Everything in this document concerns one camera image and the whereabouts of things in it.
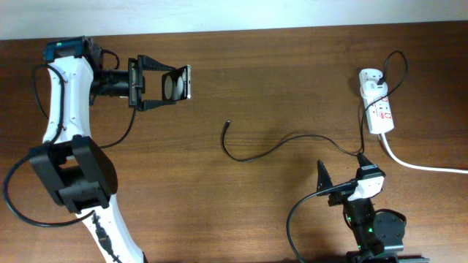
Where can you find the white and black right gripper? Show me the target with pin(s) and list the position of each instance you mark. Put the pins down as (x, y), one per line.
(325, 180)

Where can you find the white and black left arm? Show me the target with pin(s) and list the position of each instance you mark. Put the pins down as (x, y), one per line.
(73, 168)

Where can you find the white power strip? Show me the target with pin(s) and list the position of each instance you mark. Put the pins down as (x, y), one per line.
(379, 116)

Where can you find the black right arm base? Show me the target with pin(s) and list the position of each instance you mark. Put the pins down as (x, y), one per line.
(389, 228)

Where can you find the black and cream flip phone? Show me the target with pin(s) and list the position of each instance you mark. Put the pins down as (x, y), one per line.
(176, 84)

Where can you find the white USB charger plug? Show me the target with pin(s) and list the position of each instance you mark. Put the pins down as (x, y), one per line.
(371, 89)

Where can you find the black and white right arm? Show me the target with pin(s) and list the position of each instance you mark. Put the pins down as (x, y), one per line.
(359, 214)

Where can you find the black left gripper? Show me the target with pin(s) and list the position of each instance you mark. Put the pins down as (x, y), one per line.
(145, 63)

